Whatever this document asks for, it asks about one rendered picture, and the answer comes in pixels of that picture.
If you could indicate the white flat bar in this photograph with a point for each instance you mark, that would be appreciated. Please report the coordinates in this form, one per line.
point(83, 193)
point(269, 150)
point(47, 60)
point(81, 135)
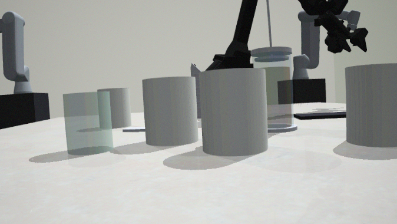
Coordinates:
point(137, 129)

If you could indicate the glass coffee press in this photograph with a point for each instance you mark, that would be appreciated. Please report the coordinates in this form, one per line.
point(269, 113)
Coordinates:
point(277, 61)

